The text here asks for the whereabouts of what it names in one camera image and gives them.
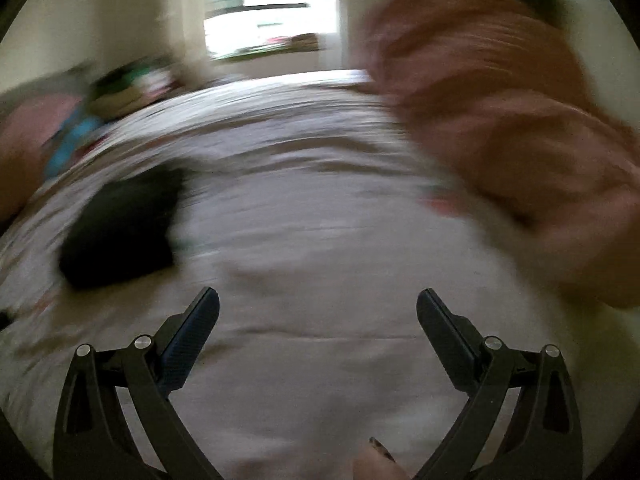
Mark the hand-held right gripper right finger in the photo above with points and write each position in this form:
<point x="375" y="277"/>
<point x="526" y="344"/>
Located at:
<point x="445" y="335"/>

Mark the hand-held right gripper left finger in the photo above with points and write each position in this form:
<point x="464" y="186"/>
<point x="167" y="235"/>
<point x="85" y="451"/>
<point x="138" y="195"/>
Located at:
<point x="187" y="340"/>

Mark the black long-sleeve shirt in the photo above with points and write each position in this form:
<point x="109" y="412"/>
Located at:
<point x="120" y="230"/>

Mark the stack of folded clothes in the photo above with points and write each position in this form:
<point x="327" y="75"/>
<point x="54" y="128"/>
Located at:
<point x="130" y="85"/>

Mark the person's right hand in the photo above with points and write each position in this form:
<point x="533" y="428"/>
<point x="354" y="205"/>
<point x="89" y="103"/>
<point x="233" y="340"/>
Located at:
<point x="375" y="465"/>

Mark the white printed bed sheet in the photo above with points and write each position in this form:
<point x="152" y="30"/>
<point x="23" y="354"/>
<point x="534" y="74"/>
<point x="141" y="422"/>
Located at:
<point x="300" y="210"/>

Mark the pink blanket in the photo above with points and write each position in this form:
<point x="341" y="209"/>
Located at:
<point x="500" y="110"/>

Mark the pink quilted pillow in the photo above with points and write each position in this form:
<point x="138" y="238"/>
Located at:
<point x="25" y="150"/>

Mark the window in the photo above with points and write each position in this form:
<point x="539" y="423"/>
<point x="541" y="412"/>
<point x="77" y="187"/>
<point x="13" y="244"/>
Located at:
<point x="280" y="25"/>

